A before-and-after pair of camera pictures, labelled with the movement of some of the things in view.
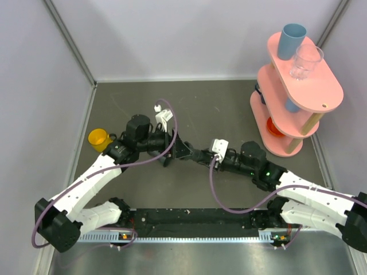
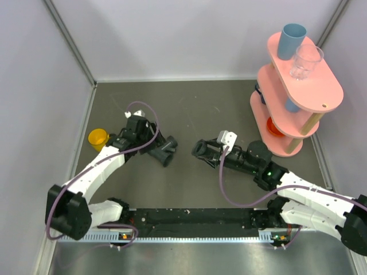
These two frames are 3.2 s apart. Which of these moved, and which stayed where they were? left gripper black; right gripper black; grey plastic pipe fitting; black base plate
Moved: left gripper black
Stayed: right gripper black; black base plate; grey plastic pipe fitting
